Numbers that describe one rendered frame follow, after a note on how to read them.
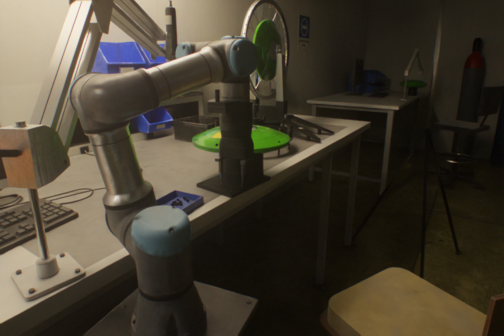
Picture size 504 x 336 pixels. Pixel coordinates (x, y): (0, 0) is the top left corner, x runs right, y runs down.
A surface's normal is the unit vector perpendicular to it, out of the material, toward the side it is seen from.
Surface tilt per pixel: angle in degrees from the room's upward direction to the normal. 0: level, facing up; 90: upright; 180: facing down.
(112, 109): 111
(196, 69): 78
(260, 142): 24
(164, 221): 5
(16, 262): 0
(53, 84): 54
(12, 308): 0
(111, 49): 90
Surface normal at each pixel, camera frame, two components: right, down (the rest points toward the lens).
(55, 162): 0.99, 0.03
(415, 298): 0.00, -0.97
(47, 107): -0.10, -0.36
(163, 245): 0.32, 0.19
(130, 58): -0.57, 0.17
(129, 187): 0.59, 0.22
